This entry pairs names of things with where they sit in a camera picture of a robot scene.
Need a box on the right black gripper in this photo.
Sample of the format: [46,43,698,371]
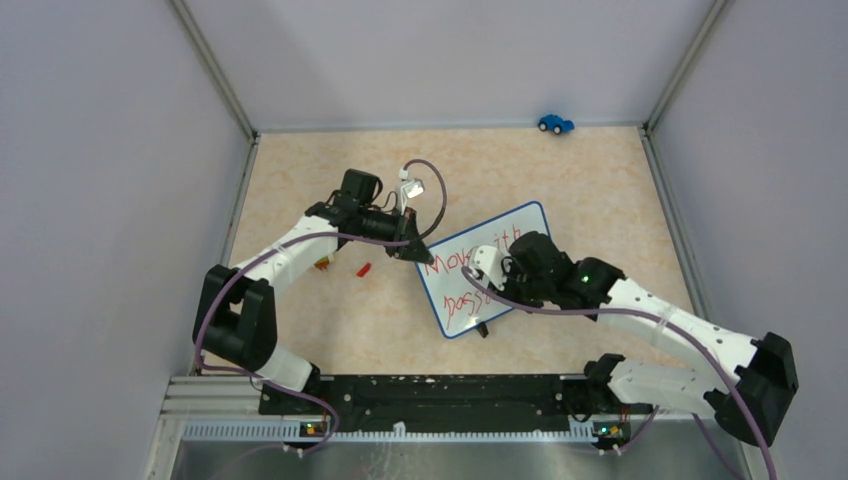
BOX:
[488,257,553,314]

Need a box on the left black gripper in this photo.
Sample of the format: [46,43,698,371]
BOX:
[357,204,433,263]

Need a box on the red marker cap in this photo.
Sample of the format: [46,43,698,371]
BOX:
[356,263,372,277]

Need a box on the blue framed whiteboard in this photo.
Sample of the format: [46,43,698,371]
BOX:
[415,201,550,339]

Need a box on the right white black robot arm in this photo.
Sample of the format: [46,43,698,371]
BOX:
[472,231,799,446]

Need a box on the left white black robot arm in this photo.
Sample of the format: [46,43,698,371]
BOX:
[192,167,435,414]

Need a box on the colourful toy brick figure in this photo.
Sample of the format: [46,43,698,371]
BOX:
[314,256,332,271]

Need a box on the blue toy car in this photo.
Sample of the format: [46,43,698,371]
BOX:
[537,114,575,135]

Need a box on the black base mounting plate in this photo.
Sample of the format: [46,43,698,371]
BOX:
[258,374,653,433]

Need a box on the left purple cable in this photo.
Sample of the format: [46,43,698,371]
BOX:
[192,158,449,458]

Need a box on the purple cable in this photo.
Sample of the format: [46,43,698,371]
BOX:
[461,264,780,480]
[192,158,449,458]

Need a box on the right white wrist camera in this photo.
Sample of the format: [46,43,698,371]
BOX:
[468,245,507,291]

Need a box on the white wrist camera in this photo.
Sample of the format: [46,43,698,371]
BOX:
[394,169,425,213]
[468,245,507,291]

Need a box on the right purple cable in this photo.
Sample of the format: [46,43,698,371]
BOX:
[461,264,780,480]

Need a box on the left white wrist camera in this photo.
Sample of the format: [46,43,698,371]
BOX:
[394,169,425,213]

